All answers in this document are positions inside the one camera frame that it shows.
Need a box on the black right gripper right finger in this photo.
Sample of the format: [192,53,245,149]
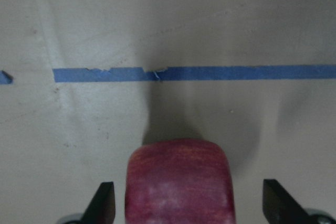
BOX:
[262,179,336,224]

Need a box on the red yellow apple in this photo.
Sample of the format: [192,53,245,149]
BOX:
[125,138,236,223]

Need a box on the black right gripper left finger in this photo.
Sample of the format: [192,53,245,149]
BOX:
[80,182,116,224]

